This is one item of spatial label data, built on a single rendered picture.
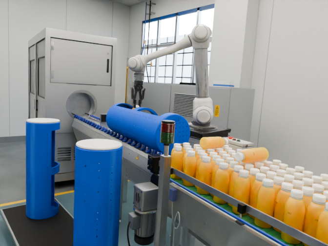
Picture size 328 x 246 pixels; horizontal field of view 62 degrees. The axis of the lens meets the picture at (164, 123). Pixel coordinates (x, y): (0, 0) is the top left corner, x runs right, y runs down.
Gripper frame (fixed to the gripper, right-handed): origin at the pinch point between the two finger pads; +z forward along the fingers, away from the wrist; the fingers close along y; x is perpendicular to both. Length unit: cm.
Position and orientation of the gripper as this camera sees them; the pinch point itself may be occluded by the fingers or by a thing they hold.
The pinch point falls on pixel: (137, 104)
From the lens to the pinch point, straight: 240.1
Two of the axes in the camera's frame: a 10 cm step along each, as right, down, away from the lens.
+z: -0.8, 9.9, 1.2
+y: -8.4, 0.0, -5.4
